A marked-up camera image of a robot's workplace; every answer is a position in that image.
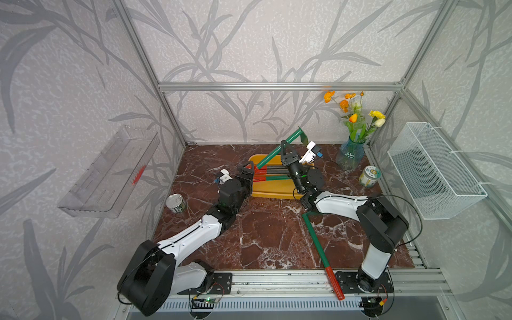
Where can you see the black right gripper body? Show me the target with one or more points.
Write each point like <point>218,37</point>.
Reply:
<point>297,174</point>

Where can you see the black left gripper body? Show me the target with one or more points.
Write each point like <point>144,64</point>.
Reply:
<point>243,187</point>

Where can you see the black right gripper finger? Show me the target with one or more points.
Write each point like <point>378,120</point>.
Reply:
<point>291,152</point>
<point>284,158</point>

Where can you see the green hoe red grip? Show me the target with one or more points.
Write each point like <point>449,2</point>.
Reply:
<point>328,269</point>
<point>271,176</point>
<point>299,133</point>

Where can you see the grey hoe red grip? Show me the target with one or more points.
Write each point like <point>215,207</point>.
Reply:
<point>272,169</point>

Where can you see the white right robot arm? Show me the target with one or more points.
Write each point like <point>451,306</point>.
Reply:
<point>381,221</point>

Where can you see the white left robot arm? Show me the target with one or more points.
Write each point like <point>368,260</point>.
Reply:
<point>156,270</point>

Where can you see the yellow plastic storage box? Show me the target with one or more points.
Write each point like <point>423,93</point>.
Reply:
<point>275,189</point>

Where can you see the blue glass vase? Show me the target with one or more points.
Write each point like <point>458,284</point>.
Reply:
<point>349,155</point>

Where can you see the tin can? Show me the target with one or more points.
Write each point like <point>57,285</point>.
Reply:
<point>176,203</point>

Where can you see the small labelled glass jar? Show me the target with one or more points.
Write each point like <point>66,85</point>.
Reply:
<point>370,176</point>

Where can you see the artificial flower bouquet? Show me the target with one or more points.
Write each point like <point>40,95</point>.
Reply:
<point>354,120</point>

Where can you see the left circuit board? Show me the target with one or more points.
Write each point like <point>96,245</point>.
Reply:
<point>205,303</point>

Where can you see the circuit board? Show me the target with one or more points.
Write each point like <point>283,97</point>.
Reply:
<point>205,303</point>
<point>372,307</point>

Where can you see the right circuit board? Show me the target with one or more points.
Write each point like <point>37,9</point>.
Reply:
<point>372,307</point>

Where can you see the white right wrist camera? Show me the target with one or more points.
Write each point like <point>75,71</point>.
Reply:
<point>313,151</point>

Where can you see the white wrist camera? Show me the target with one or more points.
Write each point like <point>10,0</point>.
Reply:
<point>222,176</point>
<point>313,151</point>

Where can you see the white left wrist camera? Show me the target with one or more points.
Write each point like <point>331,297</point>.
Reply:
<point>222,176</point>

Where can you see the white wire mesh basket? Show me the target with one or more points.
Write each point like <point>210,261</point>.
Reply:
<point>439,183</point>

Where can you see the clear acrylic wall shelf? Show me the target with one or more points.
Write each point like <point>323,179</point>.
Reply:
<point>103,190</point>

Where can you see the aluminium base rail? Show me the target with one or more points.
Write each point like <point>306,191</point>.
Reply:
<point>308,290</point>

